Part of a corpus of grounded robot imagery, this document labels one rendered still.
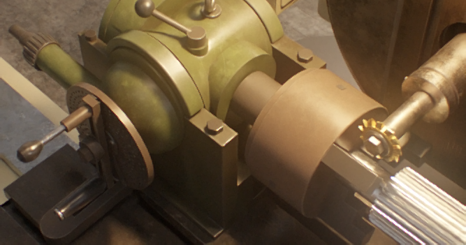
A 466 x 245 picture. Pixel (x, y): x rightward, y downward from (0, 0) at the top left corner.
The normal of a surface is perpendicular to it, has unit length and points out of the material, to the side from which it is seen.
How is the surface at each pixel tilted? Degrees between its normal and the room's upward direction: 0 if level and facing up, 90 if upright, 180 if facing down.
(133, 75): 21
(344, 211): 65
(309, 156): 47
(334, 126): 13
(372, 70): 90
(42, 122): 0
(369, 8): 90
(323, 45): 0
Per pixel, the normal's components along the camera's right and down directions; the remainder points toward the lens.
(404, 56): -0.70, 0.54
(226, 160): 0.72, 0.54
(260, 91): -0.22, -0.43
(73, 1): 0.00, -0.65
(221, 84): -0.52, -0.03
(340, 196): -0.63, 0.22
